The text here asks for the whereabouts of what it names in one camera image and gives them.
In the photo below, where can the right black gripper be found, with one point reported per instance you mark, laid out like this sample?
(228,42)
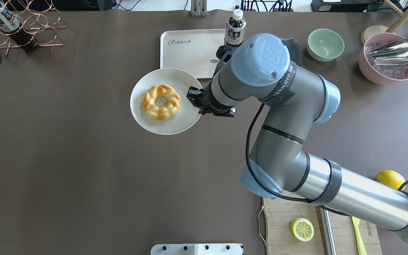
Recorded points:
(205,101)

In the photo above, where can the white round plate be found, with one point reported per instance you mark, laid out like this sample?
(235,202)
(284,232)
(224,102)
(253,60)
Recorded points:
(187,114)

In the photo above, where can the braided donut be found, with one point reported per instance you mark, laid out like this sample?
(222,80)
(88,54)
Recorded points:
(169,110)

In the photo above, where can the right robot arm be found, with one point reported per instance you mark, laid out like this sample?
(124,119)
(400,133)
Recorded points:
(297,98)

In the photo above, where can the cream rectangular tray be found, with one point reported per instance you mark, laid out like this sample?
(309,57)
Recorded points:
(193,51)

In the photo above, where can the dark tea bottle on tray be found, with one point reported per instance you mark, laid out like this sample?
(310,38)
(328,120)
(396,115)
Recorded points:
(235,29)

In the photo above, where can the tea bottle in rack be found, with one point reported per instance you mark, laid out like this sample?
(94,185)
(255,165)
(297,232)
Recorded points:
(12,26)

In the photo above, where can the grey folded cloth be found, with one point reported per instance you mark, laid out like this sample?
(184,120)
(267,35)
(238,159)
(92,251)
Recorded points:
(294,50)

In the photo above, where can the green bowl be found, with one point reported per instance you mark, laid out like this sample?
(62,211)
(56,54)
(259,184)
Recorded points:
(325,45)

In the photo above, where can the wooden cutting board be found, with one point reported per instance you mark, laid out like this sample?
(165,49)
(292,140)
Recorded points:
(279,215)

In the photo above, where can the half lemon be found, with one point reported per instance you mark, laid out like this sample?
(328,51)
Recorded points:
(302,229)

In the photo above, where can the wooden mug tree stand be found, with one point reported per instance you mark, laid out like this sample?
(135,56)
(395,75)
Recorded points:
(376,29)

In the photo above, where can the pink bowl with ice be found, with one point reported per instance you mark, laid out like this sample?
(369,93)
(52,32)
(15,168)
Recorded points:
(381,74)

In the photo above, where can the yellow lemon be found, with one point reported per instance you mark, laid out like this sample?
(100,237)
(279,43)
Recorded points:
(391,179)

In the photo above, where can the metal scoop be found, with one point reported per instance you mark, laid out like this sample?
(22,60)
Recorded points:
(394,53)

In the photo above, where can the yellow plastic knife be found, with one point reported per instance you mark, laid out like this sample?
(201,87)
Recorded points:
(359,241)

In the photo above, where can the copper wire bottle rack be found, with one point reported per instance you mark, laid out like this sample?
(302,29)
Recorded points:
(40,19)

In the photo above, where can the aluminium frame post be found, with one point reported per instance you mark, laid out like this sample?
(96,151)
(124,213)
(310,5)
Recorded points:
(199,8)

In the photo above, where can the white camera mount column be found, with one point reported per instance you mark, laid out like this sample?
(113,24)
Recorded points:
(198,249)

